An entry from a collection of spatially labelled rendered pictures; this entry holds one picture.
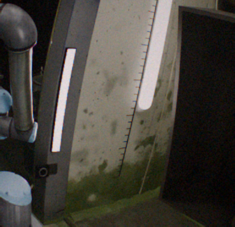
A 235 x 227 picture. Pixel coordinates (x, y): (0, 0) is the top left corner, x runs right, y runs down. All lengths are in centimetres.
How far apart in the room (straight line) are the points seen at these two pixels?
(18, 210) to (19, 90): 42
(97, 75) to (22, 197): 113
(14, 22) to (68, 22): 86
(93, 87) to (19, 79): 96
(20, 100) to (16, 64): 18
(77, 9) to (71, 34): 15
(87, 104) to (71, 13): 60
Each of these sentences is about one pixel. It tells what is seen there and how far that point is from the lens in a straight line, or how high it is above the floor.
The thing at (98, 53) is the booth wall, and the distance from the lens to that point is 190.
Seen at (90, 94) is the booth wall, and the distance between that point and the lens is 194.
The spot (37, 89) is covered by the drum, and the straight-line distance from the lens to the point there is 253.
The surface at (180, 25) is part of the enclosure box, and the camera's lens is 156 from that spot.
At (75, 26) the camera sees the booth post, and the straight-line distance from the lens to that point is 176.
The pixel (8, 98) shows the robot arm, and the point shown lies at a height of 109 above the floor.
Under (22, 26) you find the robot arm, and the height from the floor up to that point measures 142.
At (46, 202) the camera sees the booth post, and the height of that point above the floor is 23.
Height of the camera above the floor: 147
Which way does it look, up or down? 16 degrees down
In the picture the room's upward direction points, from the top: 12 degrees clockwise
